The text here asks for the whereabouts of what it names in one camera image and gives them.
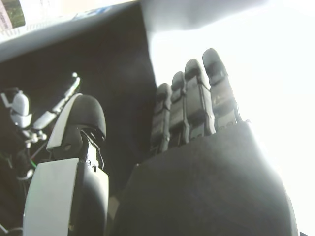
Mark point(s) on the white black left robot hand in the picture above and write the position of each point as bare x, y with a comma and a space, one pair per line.
201, 184

